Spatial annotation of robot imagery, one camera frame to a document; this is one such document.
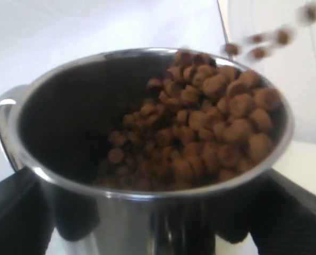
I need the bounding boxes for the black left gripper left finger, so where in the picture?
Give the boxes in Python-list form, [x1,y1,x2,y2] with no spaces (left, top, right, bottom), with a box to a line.
[0,167,60,255]

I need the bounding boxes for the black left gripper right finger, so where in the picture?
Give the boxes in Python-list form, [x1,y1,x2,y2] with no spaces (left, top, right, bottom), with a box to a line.
[217,170,316,254]

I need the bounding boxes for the steel mug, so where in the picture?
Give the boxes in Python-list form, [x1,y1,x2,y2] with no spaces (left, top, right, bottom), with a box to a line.
[0,48,294,254]

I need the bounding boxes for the clear plastic container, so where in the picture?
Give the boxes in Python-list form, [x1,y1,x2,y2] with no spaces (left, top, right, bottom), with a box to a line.
[219,1,316,143]

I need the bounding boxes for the brown pellets in left mug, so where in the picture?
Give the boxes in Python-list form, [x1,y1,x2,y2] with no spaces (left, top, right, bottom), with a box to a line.
[94,50,281,191]

